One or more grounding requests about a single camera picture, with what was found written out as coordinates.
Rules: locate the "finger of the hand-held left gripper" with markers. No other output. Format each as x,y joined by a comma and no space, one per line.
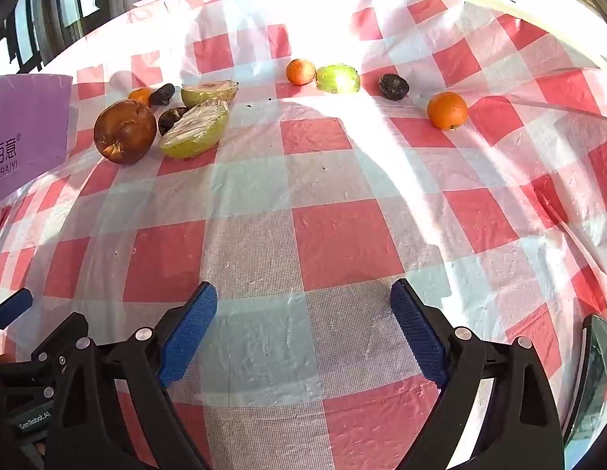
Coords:
12,306
63,333

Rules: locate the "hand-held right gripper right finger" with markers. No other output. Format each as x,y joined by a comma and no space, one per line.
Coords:
418,333

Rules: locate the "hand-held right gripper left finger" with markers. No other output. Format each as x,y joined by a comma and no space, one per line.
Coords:
188,333

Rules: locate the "purple cardboard box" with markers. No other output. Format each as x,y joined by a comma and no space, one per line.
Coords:
24,132

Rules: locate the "large green melon half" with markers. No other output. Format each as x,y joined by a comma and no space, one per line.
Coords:
195,129

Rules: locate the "large orange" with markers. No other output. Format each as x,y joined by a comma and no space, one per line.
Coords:
447,110

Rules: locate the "red white checkered tablecloth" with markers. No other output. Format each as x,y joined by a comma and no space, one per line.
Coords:
332,215

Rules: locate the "black smartphone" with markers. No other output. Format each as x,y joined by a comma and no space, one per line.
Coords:
589,382

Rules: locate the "brown red pomegranate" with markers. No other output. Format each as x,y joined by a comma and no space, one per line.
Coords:
123,131

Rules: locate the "small orange tangerine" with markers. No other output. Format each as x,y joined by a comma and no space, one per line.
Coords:
140,94

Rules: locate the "small wrapped green melon half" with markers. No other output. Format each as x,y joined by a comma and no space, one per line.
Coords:
337,78

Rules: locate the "dark window frame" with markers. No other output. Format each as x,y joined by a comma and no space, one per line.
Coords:
44,19

